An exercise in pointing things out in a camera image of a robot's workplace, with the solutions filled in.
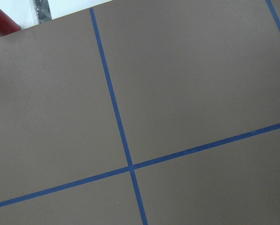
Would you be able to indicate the clear plastic sheet mat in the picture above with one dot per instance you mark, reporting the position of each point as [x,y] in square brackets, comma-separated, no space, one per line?
[42,11]

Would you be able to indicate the red object at edge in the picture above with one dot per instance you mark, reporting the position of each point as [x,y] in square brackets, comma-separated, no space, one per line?
[7,25]

